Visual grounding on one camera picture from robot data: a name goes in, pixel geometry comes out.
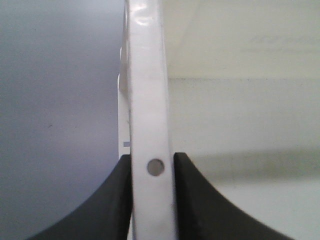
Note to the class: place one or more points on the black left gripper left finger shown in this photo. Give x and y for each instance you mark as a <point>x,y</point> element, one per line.
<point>105,215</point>

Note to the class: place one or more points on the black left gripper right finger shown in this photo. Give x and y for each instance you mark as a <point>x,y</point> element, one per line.
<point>205,214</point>

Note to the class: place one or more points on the white Totelife plastic bin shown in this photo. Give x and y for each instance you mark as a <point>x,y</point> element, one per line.
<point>234,84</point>

